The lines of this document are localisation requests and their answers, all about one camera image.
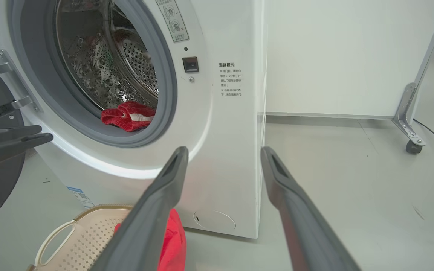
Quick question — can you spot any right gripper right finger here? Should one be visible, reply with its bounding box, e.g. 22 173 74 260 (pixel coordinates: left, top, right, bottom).
260 146 361 271

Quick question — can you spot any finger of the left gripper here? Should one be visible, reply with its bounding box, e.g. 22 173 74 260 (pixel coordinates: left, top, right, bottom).
0 134 53 170
0 125 42 146

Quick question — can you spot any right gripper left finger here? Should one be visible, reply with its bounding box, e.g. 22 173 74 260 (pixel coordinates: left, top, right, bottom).
91 146 189 271

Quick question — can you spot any plain red garment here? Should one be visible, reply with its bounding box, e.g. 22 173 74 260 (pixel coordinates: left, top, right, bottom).
113 208 186 271

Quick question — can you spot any red garment with white stripes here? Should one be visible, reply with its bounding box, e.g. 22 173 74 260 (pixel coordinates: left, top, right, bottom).
101 101 156 132

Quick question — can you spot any metal door hinge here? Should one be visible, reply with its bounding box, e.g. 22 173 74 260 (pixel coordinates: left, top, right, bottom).
0 49 42 113

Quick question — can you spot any cream perforated laundry basket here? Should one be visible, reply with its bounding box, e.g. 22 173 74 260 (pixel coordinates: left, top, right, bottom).
27 204 134 271

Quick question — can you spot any white front-load washing machine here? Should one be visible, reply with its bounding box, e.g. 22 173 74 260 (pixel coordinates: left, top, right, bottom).
0 0 268 239

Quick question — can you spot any stainless steel washer drum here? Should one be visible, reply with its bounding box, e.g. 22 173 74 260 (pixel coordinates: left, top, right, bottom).
55 0 159 113

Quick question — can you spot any black door lock socket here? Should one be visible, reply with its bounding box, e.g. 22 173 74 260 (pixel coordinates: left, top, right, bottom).
182 56 199 73

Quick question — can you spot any round drain filter cover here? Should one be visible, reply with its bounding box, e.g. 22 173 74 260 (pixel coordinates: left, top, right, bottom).
194 209 236 232

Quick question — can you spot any blue energy label sticker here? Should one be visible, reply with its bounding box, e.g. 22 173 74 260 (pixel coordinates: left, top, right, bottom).
66 186 95 209

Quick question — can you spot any black caster wheel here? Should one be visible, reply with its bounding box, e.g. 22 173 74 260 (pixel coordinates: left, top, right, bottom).
406 140 423 154

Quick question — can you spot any printed warning text label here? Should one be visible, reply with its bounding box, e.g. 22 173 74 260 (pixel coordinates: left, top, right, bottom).
219 62 243 97

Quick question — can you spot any white partition panel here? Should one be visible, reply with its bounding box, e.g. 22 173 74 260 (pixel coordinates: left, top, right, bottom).
264 0 434 120

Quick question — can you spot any grey instruction sticker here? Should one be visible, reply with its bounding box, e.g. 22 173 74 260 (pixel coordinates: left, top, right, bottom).
156 0 189 43

